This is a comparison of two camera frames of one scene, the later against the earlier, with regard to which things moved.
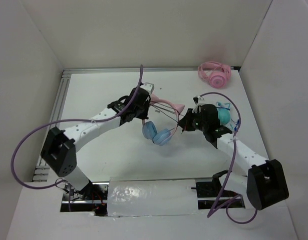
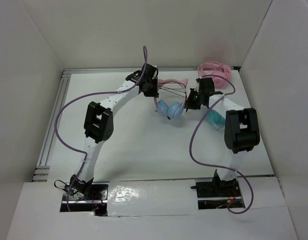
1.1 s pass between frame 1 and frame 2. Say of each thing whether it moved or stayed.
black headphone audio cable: moved
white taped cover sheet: stayed
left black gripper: moved
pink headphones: stayed
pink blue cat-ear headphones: moved
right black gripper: moved
